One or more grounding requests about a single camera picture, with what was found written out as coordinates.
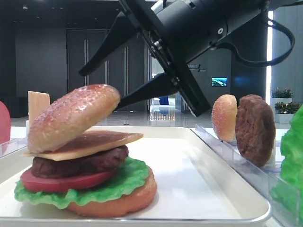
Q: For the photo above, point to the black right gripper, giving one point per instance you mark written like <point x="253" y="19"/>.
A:
<point x="177" y="35"/>

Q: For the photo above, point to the sesame bun top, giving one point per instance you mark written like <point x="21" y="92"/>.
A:
<point x="69" y="116"/>

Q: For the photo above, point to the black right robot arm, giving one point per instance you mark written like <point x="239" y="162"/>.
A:
<point x="236" y="12"/>

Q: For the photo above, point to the cheese slice on burger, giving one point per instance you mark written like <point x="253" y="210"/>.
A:
<point x="88" y="143"/>

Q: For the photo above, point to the meat patty on burger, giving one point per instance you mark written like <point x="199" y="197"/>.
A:
<point x="97" y="163"/>

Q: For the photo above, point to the standing orange cheese slice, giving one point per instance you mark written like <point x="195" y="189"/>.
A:
<point x="37" y="102"/>

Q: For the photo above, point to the green lettuce on burger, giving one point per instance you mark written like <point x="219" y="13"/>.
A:
<point x="131" y="175"/>

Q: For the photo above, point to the standing brown meat patty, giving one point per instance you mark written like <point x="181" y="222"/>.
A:
<point x="255" y="129"/>

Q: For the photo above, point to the standing red tomato slice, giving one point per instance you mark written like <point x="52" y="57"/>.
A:
<point x="5" y="124"/>

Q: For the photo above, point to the tomato slice on burger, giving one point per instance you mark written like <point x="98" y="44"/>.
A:
<point x="80" y="182"/>

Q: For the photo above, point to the standing green lettuce leaf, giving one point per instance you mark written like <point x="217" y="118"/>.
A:
<point x="290" y="165"/>

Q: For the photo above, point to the dark double door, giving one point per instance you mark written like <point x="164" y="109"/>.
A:
<point x="124" y="69"/>

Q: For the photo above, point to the white metal tray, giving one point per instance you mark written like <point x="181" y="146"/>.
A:
<point x="196" y="188"/>

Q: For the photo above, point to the clear acrylic left rack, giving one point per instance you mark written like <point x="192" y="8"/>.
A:
<point x="18" y="139"/>

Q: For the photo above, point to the clear acrylic rack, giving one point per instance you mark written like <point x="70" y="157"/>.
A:
<point x="18" y="139"/>
<point x="263" y="179"/>

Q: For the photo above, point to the potted plants in planter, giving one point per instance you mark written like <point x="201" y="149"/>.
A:
<point x="282" y="104"/>

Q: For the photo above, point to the bun bottom on burger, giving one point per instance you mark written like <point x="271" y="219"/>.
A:
<point x="139" y="199"/>

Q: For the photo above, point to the clear acrylic right rack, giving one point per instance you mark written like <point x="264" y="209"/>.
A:
<point x="263" y="179"/>

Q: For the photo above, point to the wall monitor screen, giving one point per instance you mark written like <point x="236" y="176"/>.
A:
<point x="219" y="81"/>

